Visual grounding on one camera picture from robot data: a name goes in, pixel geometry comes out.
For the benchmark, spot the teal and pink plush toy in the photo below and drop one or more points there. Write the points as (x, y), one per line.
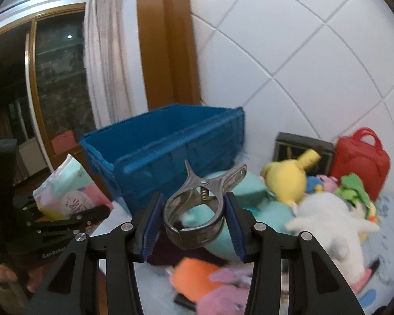
(259, 210)

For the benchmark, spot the blue plastic crate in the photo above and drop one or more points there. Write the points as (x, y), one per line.
(170, 157)

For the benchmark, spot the white curtain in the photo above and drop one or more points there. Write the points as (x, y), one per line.
(105, 55)

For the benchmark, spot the dark maroon cloth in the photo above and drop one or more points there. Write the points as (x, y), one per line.
(164, 251)

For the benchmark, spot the small blue plush toy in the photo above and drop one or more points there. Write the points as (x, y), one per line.
(313, 185)

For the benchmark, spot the black framed box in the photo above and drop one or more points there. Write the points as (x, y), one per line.
(289, 144)

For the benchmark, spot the green hat plush toy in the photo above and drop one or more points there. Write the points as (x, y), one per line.
(351, 187)

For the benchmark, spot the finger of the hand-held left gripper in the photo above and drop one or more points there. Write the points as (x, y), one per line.
(85, 216)
(26, 203)

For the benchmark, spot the brown wooden door frame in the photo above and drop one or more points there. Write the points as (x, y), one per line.
(157, 39)

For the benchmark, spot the pastel tissue pack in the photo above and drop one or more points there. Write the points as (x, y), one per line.
(69, 197)

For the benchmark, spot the wooden framed window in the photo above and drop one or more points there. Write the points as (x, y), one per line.
(31, 72)

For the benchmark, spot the person's left hand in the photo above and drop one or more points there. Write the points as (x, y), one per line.
(3, 274)

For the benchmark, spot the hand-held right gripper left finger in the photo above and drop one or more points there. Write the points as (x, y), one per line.
(151, 228)

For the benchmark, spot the metal spring clamp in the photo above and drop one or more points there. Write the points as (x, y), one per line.
(197, 182)

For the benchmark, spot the yellow plush toy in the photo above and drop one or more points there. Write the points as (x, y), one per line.
(285, 177)

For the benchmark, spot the fluffy pale grey plush toy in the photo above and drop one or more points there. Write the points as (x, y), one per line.
(328, 223)

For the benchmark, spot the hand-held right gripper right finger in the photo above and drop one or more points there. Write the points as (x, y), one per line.
(234, 228)

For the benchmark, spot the red stool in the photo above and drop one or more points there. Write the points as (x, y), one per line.
(64, 141)

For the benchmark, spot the orange dress pig plush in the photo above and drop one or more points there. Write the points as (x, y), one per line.
(197, 275)

